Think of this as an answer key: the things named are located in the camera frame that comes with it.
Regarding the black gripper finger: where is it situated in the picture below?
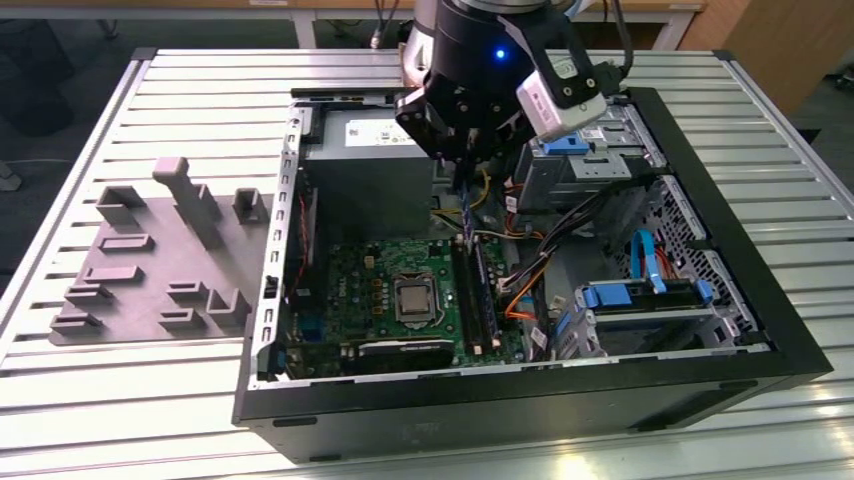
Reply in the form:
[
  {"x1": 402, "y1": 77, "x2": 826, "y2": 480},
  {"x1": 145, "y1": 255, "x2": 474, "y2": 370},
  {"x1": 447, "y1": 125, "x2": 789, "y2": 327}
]
[
  {"x1": 391, "y1": 91, "x2": 473, "y2": 165},
  {"x1": 474, "y1": 112, "x2": 541, "y2": 164}
]

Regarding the black RAM slot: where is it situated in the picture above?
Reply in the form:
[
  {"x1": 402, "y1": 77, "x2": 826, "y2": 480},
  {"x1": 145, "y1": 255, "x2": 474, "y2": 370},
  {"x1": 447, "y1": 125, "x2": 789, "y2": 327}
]
[{"x1": 451, "y1": 236, "x2": 481, "y2": 354}]

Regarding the blue drive carrier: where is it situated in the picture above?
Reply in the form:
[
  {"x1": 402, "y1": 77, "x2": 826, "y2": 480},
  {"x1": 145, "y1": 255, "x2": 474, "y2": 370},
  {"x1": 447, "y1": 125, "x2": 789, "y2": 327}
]
[{"x1": 538, "y1": 135, "x2": 597, "y2": 157}]

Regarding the metal drive cage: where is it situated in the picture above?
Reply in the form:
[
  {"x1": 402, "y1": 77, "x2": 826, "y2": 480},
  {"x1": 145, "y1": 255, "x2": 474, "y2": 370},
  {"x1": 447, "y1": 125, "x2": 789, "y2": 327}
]
[{"x1": 513, "y1": 99, "x2": 669, "y2": 214}]

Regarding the grey power supply unit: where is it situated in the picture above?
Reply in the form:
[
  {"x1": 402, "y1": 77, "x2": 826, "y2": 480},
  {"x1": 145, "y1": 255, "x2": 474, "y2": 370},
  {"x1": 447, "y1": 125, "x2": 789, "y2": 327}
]
[{"x1": 297, "y1": 107, "x2": 439, "y2": 241}]

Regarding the green motherboard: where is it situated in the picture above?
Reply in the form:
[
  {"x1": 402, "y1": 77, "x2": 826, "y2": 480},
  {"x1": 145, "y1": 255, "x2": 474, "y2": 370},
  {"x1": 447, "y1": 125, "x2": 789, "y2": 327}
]
[{"x1": 279, "y1": 234, "x2": 536, "y2": 381}]

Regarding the hard disk in blue carrier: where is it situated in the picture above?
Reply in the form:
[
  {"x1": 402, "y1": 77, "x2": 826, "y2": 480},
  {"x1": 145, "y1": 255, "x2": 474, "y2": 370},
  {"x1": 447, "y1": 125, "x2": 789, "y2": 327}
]
[{"x1": 577, "y1": 278, "x2": 721, "y2": 326}]

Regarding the silver CPU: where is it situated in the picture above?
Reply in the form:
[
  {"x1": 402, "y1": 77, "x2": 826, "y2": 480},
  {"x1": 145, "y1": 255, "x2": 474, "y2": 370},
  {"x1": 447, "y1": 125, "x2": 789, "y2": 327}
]
[{"x1": 398, "y1": 286, "x2": 437, "y2": 314}]

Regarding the metal socket cover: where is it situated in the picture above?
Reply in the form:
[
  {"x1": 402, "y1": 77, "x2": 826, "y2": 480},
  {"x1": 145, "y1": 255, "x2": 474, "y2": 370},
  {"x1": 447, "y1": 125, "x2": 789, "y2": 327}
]
[{"x1": 390, "y1": 271, "x2": 443, "y2": 327}]

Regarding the metal disk bay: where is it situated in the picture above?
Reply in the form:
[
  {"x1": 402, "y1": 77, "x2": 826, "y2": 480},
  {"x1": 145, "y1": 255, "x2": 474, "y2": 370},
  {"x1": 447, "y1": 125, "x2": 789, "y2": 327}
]
[{"x1": 553, "y1": 299, "x2": 749, "y2": 361}]

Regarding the wooden cabinet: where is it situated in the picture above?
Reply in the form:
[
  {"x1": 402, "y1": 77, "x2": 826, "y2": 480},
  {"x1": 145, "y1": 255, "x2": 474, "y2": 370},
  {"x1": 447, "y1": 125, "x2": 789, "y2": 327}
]
[{"x1": 680, "y1": 0, "x2": 854, "y2": 116}]

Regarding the blue board connector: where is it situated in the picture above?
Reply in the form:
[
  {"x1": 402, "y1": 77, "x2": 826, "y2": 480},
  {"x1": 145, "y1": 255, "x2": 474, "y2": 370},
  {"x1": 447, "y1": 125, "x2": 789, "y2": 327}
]
[{"x1": 298, "y1": 313, "x2": 327, "y2": 347}]

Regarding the grey parts rack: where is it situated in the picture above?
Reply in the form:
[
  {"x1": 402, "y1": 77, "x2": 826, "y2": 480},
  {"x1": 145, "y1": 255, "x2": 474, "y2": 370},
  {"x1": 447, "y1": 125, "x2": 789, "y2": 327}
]
[{"x1": 47, "y1": 155, "x2": 279, "y2": 347}]

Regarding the black graphics card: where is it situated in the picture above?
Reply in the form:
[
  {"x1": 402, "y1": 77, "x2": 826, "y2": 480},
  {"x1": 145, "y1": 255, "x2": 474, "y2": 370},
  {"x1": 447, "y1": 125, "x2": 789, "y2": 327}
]
[{"x1": 341, "y1": 338, "x2": 457, "y2": 375}]

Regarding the black PC case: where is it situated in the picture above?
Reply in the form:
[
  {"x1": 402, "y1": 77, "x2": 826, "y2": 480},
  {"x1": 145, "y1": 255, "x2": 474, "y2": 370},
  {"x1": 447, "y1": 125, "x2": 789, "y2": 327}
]
[{"x1": 230, "y1": 85, "x2": 836, "y2": 464}]

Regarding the yellow black wire bundle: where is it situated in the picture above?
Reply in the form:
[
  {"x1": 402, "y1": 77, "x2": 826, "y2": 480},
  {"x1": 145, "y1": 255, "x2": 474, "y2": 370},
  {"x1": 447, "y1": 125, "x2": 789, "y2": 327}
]
[{"x1": 430, "y1": 167, "x2": 493, "y2": 216}]

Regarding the hanging cable plug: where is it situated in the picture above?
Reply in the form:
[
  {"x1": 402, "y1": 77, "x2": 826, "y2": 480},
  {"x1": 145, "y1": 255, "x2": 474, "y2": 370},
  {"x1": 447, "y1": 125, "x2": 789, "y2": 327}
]
[{"x1": 367, "y1": 0, "x2": 403, "y2": 50}]

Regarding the white black wire bundle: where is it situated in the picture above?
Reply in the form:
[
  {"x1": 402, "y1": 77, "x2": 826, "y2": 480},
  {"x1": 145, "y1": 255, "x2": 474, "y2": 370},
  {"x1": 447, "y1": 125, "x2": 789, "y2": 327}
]
[{"x1": 477, "y1": 223, "x2": 536, "y2": 242}]

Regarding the black camera cable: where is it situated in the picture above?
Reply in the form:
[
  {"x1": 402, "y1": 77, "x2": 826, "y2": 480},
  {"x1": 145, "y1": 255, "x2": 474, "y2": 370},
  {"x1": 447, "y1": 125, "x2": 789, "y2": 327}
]
[{"x1": 600, "y1": 0, "x2": 637, "y2": 97}]

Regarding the blue flat data cable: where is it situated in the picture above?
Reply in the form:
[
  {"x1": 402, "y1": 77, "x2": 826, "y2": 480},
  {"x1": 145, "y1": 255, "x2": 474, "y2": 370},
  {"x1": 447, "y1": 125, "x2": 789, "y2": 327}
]
[{"x1": 630, "y1": 228, "x2": 670, "y2": 295}]

